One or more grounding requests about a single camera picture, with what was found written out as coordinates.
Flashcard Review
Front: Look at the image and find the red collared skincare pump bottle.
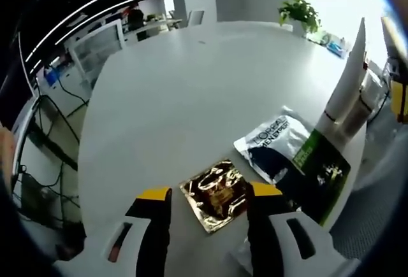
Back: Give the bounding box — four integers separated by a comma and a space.
359, 60, 386, 99

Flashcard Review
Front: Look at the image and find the blue tissue pack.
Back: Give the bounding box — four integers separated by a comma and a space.
327, 41, 347, 58

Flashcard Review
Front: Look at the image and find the green black skincare pack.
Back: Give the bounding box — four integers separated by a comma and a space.
273, 128, 352, 227

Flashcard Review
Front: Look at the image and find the white office desk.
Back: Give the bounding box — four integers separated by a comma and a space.
124, 18, 182, 41

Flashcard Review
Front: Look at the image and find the white chair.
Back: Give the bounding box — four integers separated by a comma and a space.
187, 10, 205, 28

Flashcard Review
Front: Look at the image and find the silver black skincare sachet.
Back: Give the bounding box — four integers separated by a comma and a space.
233, 105, 312, 186

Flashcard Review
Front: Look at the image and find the potted green plant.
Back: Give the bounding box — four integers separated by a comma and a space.
277, 0, 321, 38

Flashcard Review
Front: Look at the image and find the gold foil skincare sachet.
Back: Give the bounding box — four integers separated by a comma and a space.
178, 158, 256, 235

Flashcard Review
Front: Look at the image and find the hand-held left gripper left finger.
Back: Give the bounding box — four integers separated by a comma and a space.
54, 186, 173, 277

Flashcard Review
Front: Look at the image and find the white framed glass partition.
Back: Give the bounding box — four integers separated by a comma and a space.
68, 18, 125, 77

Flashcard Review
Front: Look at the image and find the blue box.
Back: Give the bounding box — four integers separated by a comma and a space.
42, 66, 62, 84

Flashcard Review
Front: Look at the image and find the white skincare tube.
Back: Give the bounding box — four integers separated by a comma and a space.
318, 17, 367, 138

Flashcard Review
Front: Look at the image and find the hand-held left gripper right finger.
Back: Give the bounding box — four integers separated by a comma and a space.
247, 181, 363, 277

